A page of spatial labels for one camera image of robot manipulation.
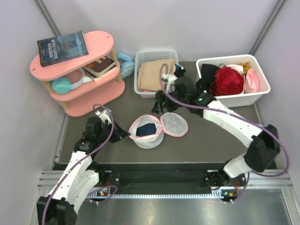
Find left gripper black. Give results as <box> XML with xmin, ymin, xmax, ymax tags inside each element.
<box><xmin>97</xmin><ymin>120</ymin><xmax>130</xmax><ymax>143</ymax></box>

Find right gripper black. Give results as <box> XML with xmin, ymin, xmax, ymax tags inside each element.
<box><xmin>152</xmin><ymin>87</ymin><xmax>188</xmax><ymax>116</ymax></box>

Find pink white mesh laundry bag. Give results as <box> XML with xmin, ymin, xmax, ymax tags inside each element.
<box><xmin>128</xmin><ymin>112</ymin><xmax>188</xmax><ymax>149</ymax></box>

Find navy blue lace bra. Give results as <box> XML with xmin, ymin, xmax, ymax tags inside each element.
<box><xmin>136</xmin><ymin>123</ymin><xmax>157</xmax><ymax>137</ymax></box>

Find pink bra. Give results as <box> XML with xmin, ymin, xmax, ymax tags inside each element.
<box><xmin>244</xmin><ymin>68</ymin><xmax>260</xmax><ymax>94</ymax></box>

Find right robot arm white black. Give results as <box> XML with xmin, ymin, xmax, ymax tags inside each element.
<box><xmin>152</xmin><ymin>74</ymin><xmax>280</xmax><ymax>186</ymax></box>

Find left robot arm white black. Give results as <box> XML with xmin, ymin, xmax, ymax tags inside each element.
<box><xmin>37</xmin><ymin>116</ymin><xmax>129</xmax><ymax>225</ymax></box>

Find black bra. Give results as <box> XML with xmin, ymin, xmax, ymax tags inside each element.
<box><xmin>195</xmin><ymin>64</ymin><xmax>219</xmax><ymax>93</ymax></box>

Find red lace bra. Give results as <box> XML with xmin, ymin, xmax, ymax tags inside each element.
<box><xmin>210</xmin><ymin>63</ymin><xmax>245</xmax><ymax>96</ymax></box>

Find beige folded garment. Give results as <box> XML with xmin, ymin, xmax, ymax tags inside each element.
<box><xmin>138</xmin><ymin>58</ymin><xmax>175</xmax><ymax>91</ymax></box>

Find black garment in basket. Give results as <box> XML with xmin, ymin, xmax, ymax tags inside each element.
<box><xmin>174</xmin><ymin>64</ymin><xmax>186</xmax><ymax>78</ymax></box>

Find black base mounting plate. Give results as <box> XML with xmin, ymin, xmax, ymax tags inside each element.
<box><xmin>91</xmin><ymin>163</ymin><xmax>246</xmax><ymax>195</ymax></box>

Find light blue headphones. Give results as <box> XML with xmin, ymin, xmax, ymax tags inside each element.
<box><xmin>117</xmin><ymin>53</ymin><xmax>135</xmax><ymax>79</ymax></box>

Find grey perforated plastic basket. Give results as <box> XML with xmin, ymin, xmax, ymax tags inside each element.
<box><xmin>134</xmin><ymin>48</ymin><xmax>179</xmax><ymax>98</ymax></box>

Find brown book on shelf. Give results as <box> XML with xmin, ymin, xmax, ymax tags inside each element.
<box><xmin>83</xmin><ymin>56</ymin><xmax>118</xmax><ymax>82</ymax></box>

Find teal white headphones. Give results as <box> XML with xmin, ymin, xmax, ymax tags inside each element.
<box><xmin>51</xmin><ymin>68</ymin><xmax>93</xmax><ymax>95</ymax></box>

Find white plastic bin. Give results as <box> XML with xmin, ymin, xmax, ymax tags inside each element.
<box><xmin>196</xmin><ymin>54</ymin><xmax>271</xmax><ymax>108</ymax></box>

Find white garment in bin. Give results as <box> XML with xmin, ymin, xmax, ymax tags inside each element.
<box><xmin>227</xmin><ymin>64</ymin><xmax>244</xmax><ymax>75</ymax></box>

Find pink three-tier shelf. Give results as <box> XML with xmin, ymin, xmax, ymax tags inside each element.
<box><xmin>30</xmin><ymin>31</ymin><xmax>125</xmax><ymax>117</ymax></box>

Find mustard yellow garment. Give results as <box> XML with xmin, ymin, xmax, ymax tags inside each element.
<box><xmin>239</xmin><ymin>61</ymin><xmax>251</xmax><ymax>74</ymax></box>

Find dark blue hardcover book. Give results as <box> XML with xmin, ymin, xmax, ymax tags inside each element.
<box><xmin>37</xmin><ymin>31</ymin><xmax>89</xmax><ymax>67</ymax></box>

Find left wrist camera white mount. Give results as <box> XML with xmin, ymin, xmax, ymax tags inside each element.
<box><xmin>95</xmin><ymin>109</ymin><xmax>112</xmax><ymax>124</ymax></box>

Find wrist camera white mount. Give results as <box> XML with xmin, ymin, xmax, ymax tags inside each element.
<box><xmin>95</xmin><ymin>109</ymin><xmax>112</xmax><ymax>124</ymax></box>
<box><xmin>161</xmin><ymin>74</ymin><xmax>178</xmax><ymax>93</ymax></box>

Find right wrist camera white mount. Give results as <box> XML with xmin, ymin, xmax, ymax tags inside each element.
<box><xmin>161</xmin><ymin>74</ymin><xmax>178</xmax><ymax>93</ymax></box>

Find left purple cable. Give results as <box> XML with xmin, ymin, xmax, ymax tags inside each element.
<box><xmin>41</xmin><ymin>104</ymin><xmax>118</xmax><ymax>225</ymax></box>

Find purple cable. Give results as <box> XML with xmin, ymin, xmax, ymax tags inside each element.
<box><xmin>159</xmin><ymin>63</ymin><xmax>291</xmax><ymax>203</ymax></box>
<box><xmin>41</xmin><ymin>104</ymin><xmax>118</xmax><ymax>225</ymax></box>

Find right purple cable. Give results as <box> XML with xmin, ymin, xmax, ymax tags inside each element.
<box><xmin>159</xmin><ymin>63</ymin><xmax>291</xmax><ymax>203</ymax></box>

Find aluminium rail with cable duct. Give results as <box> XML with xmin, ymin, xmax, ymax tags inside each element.
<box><xmin>37</xmin><ymin>171</ymin><xmax>293</xmax><ymax>199</ymax></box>

